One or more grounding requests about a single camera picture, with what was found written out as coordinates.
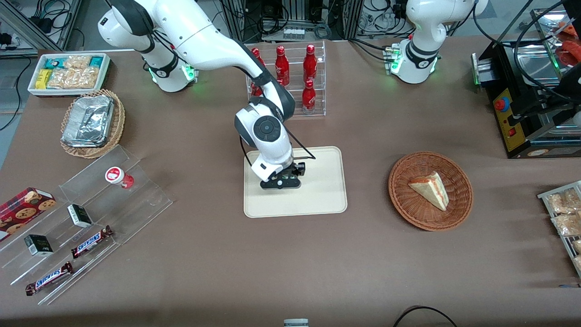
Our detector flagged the black floor cable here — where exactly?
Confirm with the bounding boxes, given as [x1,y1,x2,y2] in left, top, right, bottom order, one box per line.
[392,305,460,327]

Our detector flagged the silver foil container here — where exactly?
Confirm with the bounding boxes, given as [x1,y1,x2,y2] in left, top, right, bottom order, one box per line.
[61,95,115,148]

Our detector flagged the wire rack tray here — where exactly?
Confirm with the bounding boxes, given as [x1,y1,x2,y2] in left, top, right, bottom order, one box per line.
[537,180,581,278]

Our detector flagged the brown round wicker basket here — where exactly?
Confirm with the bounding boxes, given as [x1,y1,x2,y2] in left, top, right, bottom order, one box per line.
[388,151,474,232]

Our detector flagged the red cookie box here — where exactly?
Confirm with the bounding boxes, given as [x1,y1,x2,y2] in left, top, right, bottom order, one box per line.
[0,187,57,242]

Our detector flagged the snickers bar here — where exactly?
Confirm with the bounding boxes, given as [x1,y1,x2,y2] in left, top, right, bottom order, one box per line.
[70,225,114,259]
[25,261,74,297]

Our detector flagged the clear bag of snacks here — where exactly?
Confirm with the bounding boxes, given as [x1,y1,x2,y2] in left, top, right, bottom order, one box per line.
[546,188,581,215]
[551,213,581,237]

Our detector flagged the black appliance with yellow panel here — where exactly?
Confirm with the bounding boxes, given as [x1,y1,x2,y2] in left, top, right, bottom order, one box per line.
[471,8,581,159]

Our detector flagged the clear rice cracker bag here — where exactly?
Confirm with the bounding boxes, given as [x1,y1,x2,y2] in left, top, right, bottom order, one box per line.
[47,55,99,90]

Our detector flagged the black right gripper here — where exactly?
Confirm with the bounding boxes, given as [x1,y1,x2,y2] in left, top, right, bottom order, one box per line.
[260,168,302,190]

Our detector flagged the white plastic snack bin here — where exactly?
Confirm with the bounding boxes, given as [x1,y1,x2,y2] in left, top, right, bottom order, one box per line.
[27,52,111,98]

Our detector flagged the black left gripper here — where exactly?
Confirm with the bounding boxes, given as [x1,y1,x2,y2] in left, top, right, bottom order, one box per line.
[508,86,574,129]

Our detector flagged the light wicker basket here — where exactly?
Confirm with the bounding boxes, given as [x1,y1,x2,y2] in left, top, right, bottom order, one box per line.
[60,89,126,159]

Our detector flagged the wrapped triangle sandwich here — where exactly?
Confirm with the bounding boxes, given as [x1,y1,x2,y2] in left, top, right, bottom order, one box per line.
[408,171,450,212]

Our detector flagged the clear acrylic stepped shelf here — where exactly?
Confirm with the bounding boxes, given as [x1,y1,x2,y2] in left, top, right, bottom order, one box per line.
[0,144,174,306]

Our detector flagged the small black box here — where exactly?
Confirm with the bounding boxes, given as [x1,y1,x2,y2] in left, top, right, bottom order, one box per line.
[67,203,94,228]
[24,234,54,258]

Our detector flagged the red food pieces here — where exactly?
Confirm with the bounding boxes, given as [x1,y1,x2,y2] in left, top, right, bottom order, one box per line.
[556,22,581,66]

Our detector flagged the aluminium frame rail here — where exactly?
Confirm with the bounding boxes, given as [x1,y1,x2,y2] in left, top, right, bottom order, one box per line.
[0,0,83,51]

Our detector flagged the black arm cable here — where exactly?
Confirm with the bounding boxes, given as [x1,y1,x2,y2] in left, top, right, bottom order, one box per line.
[239,131,317,167]

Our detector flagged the beige plastic tray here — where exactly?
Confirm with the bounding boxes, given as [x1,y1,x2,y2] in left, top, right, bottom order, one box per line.
[243,146,348,219]

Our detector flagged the clear acrylic bottle rack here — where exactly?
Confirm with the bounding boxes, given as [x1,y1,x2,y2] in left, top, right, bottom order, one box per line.
[244,40,327,120]

